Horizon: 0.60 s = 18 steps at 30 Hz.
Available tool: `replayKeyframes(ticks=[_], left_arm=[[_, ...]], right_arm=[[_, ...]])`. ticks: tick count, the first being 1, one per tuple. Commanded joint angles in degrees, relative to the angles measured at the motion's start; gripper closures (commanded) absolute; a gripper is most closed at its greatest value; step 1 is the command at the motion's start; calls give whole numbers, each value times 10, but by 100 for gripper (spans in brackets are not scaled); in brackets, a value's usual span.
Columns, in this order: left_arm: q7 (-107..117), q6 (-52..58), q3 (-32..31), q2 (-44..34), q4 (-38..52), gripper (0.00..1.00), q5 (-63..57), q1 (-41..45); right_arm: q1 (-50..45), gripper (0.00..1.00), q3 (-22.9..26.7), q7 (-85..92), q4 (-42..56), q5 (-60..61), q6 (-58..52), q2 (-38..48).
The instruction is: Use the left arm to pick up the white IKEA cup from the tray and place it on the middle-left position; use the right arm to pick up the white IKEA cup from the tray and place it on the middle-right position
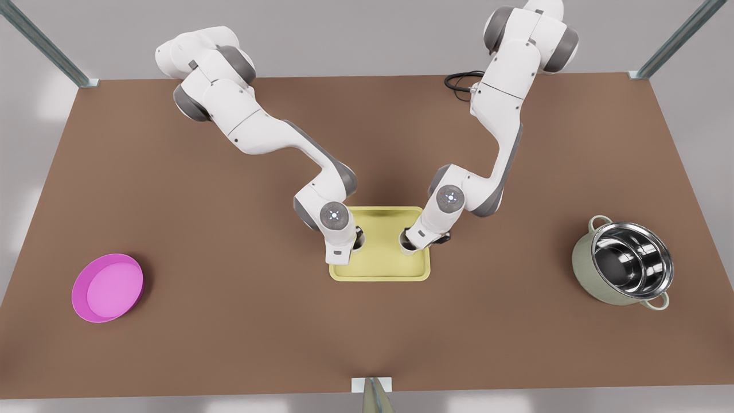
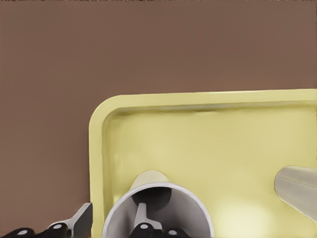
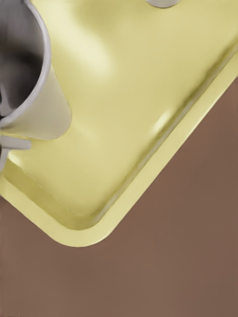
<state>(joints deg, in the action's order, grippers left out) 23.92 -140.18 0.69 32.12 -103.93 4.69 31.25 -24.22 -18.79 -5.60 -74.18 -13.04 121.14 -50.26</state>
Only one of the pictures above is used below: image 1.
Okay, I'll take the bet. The yellow rectangular tray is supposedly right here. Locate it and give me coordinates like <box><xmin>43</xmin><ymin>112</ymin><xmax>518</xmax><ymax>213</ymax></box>
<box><xmin>329</xmin><ymin>206</ymin><xmax>431</xmax><ymax>282</ymax></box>

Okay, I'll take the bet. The pale green steel pot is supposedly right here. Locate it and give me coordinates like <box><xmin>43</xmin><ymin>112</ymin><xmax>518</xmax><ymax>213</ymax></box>
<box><xmin>572</xmin><ymin>215</ymin><xmax>675</xmax><ymax>311</ymax></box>

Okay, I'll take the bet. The pink round bowl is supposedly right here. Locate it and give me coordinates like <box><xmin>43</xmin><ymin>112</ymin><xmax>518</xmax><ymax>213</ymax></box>
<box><xmin>71</xmin><ymin>253</ymin><xmax>145</xmax><ymax>324</ymax></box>

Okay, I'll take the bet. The black cable loop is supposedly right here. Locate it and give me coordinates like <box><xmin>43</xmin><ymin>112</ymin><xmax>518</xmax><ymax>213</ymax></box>
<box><xmin>444</xmin><ymin>71</ymin><xmax>487</xmax><ymax>104</ymax></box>

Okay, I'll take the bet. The silver frame post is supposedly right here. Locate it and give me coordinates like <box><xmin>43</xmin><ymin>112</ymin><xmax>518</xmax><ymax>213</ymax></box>
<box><xmin>351</xmin><ymin>377</ymin><xmax>396</xmax><ymax>413</ymax></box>
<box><xmin>0</xmin><ymin>0</ymin><xmax>100</xmax><ymax>89</ymax></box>
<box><xmin>628</xmin><ymin>0</ymin><xmax>729</xmax><ymax>80</ymax></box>

